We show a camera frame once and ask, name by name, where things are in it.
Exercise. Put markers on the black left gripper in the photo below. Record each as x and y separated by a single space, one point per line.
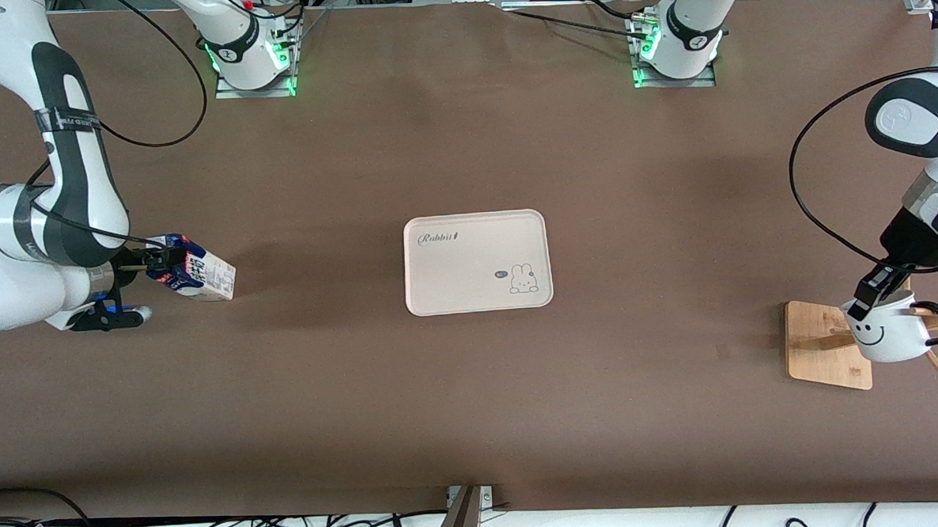
903 242

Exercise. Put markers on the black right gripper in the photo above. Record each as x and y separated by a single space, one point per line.
130 262

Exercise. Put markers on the blue white milk carton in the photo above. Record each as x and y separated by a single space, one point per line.
212 279

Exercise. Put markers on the white smiley face cup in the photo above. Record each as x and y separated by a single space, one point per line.
888 340

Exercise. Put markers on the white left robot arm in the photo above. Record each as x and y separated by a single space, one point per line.
906 118

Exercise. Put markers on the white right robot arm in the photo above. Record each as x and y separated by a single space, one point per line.
11 283

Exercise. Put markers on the beige rabbit print tray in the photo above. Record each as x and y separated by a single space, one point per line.
469 271

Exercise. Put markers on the wooden mug tree stand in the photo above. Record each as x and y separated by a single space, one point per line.
826 363

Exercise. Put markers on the brown table cover sheet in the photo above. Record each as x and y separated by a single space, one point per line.
475 406

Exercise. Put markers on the aluminium frame profile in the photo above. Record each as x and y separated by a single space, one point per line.
917 0

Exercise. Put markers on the aluminium mount post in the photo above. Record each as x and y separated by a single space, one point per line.
464 525

